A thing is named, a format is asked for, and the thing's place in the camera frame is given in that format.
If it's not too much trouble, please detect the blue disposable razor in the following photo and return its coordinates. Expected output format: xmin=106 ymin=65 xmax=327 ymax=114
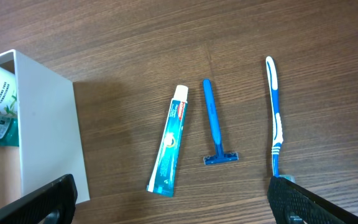
xmin=203 ymin=79 xmax=239 ymax=165

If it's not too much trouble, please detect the teal toothpaste tube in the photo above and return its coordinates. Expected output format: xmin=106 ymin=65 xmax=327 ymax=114
xmin=147 ymin=85 xmax=188 ymax=197

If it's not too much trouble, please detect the blue white toothbrush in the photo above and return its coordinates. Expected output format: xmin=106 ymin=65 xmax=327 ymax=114
xmin=265 ymin=56 xmax=295 ymax=183

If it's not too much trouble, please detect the white open cardboard box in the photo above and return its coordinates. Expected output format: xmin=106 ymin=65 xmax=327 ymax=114
xmin=0 ymin=49 xmax=90 ymax=208

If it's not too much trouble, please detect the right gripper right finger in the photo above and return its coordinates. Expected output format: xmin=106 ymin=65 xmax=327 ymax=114
xmin=267 ymin=177 xmax=358 ymax=224

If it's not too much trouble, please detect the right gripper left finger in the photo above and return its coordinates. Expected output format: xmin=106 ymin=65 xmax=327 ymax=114
xmin=0 ymin=174 xmax=78 ymax=224

